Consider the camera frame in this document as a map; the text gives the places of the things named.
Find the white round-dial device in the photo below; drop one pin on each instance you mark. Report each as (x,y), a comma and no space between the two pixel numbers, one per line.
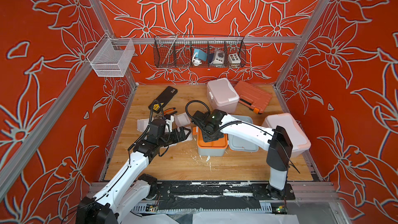
(217,58)

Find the aluminium frame post right rear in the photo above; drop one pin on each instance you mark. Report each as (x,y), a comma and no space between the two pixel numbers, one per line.
(319,9)

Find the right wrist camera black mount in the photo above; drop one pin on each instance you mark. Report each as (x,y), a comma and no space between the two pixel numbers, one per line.
(209,121)

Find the grey first aid box orange handle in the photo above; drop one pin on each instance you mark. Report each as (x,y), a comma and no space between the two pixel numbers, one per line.
(219,147)

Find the aluminium left side rail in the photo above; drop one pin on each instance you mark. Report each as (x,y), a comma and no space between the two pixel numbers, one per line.
(11,171)

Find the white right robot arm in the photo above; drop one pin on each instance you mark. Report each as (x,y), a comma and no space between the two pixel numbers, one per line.
(276,141)

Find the blue device with white cable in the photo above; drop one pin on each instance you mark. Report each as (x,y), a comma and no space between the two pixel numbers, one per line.
(199,57)

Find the beige button box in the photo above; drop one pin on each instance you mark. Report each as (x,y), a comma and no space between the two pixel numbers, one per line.
(234,60)

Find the white gauze packet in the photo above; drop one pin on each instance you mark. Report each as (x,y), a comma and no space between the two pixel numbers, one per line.
(182,120)
(190,138)
(142,124)

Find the aluminium frame post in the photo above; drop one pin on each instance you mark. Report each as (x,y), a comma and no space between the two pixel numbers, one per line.
(109,33)
(319,9)

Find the black wire wall basket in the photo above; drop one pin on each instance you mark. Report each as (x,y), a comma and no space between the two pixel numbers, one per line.
(206,51)

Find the aluminium frame post left rear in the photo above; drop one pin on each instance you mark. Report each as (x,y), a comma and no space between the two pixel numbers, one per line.
(109,33)

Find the black tool case yellow label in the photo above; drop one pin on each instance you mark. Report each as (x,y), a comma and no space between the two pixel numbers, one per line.
(163,99)

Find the orange black pliers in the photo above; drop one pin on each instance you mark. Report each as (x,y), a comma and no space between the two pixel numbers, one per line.
(170,111)

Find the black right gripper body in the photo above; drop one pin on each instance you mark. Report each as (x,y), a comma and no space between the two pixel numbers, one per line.
(208,137)

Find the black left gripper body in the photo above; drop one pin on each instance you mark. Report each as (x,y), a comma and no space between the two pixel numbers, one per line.
(171,138)

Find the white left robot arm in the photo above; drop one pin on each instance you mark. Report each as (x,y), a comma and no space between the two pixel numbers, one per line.
(129,186)

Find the white wire mesh basket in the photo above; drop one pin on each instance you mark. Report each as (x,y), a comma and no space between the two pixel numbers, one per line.
(109,59)

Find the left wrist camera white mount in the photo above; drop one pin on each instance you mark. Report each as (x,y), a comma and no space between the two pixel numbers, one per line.
(169,119)

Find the orange plastic tool case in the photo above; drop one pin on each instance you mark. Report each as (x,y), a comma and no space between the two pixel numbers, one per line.
(252,97)

